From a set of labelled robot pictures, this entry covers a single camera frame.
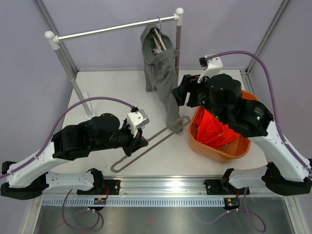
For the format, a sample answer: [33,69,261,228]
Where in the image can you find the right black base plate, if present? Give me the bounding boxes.
[204,179,246,195]

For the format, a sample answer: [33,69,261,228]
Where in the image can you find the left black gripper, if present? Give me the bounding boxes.
[91,120,149,157]

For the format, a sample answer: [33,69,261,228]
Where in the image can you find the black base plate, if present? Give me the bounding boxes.
[77,179,122,195]
[204,179,246,195]

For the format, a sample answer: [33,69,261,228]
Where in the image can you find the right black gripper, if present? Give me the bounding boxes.
[171,72,226,123]

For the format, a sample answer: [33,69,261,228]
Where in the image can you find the white clothes hanger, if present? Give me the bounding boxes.
[151,18,173,55]

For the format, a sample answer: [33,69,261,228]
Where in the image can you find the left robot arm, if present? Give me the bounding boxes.
[0,110,149,200]

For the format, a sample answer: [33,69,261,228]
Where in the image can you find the aluminium rail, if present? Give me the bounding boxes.
[31,176,297,198]

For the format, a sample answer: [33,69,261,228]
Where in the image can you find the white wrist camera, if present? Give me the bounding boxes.
[126,109,150,137]
[197,54,223,83]

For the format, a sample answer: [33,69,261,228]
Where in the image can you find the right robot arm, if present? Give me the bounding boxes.
[172,74,312,196]

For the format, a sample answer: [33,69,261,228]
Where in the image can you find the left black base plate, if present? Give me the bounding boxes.
[77,179,122,195]

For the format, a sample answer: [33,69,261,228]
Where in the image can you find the grey shorts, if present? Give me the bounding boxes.
[140,24,182,134]

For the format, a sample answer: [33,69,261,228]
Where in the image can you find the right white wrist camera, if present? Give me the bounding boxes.
[197,54,223,83]

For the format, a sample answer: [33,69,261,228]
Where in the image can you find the clothes rack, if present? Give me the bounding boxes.
[44,7,184,119]

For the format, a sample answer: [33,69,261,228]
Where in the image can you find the grey clothes hanger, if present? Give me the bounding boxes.
[111,115,191,174]

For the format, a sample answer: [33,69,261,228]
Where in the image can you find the orange shorts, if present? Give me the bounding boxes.
[196,108,240,149]

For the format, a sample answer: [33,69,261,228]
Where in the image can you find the orange plastic basket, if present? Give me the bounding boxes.
[188,90,259,164]

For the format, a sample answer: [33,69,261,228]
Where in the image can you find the white slotted cable duct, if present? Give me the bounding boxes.
[42,197,225,207]

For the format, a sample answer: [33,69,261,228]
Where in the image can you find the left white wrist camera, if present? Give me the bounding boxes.
[126,109,150,137]

